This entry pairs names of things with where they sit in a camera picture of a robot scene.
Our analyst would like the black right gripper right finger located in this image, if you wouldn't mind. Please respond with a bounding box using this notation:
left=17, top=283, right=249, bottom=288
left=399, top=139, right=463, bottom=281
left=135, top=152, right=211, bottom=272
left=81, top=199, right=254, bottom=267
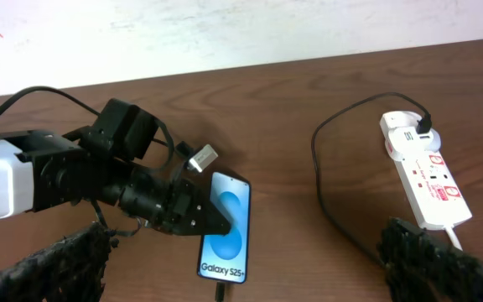
left=377, top=218, right=483, bottom=301

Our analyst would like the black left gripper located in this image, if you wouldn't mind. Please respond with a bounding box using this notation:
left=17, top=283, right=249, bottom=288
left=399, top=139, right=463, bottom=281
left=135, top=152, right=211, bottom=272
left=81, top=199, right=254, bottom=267
left=119, top=171, right=231, bottom=236

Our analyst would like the white USB charger plug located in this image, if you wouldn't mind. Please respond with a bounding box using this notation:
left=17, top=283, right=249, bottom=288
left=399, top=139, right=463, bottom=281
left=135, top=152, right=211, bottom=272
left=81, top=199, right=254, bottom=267
left=380, top=111, right=441, bottom=162

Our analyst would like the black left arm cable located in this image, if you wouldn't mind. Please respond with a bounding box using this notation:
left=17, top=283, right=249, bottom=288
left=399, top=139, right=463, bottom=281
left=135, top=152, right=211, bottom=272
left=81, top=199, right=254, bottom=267
left=0, top=85, right=175, bottom=177

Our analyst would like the white power strip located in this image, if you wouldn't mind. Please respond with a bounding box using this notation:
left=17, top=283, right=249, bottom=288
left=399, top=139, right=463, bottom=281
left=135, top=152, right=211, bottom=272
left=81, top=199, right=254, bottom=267
left=386, top=143, right=472, bottom=231

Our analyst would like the blue Samsung Galaxy smartphone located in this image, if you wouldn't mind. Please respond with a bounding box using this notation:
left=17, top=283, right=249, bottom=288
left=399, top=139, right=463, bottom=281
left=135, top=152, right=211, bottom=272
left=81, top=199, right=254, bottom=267
left=197, top=172, right=251, bottom=284

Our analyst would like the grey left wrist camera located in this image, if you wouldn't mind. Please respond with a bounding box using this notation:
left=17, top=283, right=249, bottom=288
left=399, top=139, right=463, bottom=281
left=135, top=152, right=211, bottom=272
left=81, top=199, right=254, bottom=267
left=188, top=144, right=219, bottom=173

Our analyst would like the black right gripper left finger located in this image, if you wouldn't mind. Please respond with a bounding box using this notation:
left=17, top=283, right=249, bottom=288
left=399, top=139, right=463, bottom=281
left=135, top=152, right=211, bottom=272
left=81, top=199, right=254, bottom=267
left=0, top=222, right=117, bottom=301

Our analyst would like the black USB charging cable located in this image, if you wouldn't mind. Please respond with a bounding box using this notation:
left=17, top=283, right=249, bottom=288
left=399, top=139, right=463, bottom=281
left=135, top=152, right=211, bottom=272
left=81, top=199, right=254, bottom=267
left=214, top=91, right=434, bottom=302

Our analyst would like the white power strip cord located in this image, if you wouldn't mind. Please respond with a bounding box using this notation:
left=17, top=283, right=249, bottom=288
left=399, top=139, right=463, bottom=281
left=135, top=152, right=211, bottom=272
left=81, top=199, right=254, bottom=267
left=443, top=225, right=464, bottom=252

